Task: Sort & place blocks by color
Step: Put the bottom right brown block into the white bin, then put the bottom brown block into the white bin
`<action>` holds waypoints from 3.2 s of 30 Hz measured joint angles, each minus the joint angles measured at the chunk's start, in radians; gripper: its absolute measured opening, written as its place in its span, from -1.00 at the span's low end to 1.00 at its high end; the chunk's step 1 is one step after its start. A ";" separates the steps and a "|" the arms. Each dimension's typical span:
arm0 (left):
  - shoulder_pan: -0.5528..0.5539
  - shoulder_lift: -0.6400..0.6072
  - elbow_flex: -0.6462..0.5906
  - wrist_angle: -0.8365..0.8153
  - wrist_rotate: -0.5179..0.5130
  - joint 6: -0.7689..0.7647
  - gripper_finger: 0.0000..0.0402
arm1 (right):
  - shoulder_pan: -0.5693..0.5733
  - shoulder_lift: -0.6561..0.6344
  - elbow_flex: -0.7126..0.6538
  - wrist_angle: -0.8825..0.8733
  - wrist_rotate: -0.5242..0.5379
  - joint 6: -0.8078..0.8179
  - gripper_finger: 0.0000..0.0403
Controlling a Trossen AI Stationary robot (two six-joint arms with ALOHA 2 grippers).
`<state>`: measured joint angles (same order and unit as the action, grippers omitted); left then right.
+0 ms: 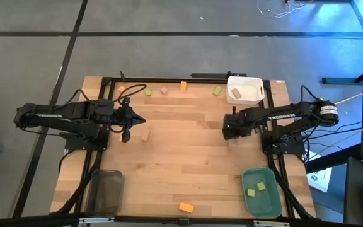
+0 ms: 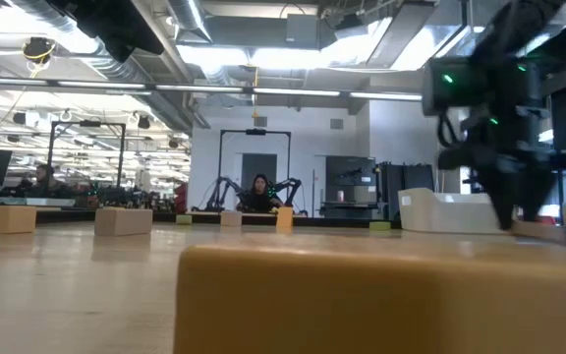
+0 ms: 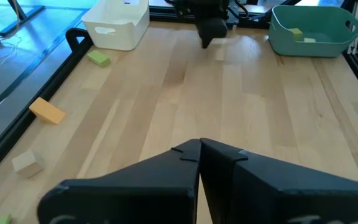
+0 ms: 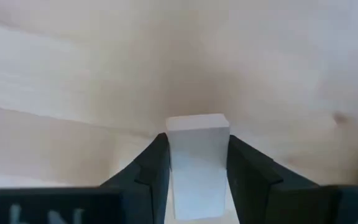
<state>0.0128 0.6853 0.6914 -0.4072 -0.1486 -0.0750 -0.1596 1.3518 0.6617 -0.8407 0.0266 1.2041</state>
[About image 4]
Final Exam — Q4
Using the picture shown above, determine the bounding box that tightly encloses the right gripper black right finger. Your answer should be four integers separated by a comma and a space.
226, 134, 358, 224

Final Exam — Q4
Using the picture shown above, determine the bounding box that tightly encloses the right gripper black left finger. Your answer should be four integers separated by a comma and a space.
0, 133, 172, 224

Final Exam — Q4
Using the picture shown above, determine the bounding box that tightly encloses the white cube block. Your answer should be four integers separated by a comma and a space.
165, 113, 231, 221

